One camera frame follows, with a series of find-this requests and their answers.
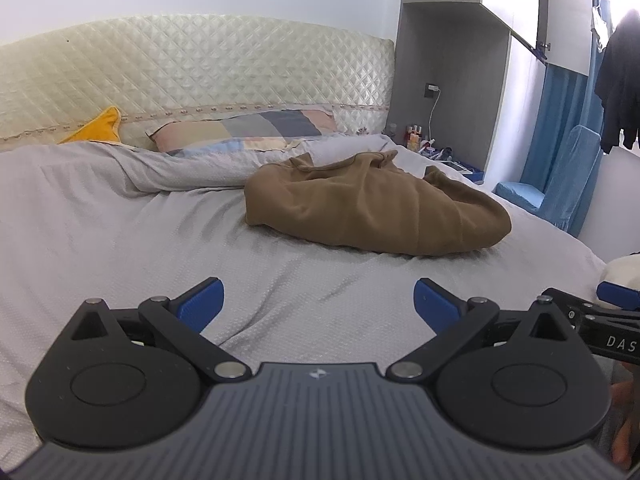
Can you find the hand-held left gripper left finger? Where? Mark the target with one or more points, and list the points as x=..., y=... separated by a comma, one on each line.
x=202, y=302

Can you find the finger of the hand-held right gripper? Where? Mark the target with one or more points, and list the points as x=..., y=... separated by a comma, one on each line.
x=620, y=294
x=567, y=300

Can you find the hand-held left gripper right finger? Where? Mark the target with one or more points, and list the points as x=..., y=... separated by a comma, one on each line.
x=436, y=305

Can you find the brown hoodie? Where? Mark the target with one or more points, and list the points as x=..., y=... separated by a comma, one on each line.
x=380, y=205

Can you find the person's right hand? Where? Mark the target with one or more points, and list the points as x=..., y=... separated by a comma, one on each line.
x=625, y=395

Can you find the cream cloth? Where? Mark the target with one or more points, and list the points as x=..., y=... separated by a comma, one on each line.
x=622, y=272

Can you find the grey duvet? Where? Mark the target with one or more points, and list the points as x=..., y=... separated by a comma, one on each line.
x=150, y=250
x=100, y=170

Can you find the blue covered chair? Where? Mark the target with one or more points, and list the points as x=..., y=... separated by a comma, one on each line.
x=570, y=180

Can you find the patchwork pillow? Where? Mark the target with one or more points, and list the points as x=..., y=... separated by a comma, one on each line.
x=250, y=130

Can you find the yellow pillow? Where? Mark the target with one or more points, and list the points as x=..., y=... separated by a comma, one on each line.
x=97, y=130

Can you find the black hanging garment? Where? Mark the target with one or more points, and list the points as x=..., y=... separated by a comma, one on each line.
x=622, y=90

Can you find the cream quilted headboard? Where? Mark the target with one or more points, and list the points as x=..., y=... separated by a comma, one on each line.
x=200, y=70

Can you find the wall socket with white charger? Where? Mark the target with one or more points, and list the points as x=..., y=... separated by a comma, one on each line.
x=432, y=89

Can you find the grey and white wall cabinet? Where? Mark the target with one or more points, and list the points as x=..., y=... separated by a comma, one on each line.
x=450, y=45

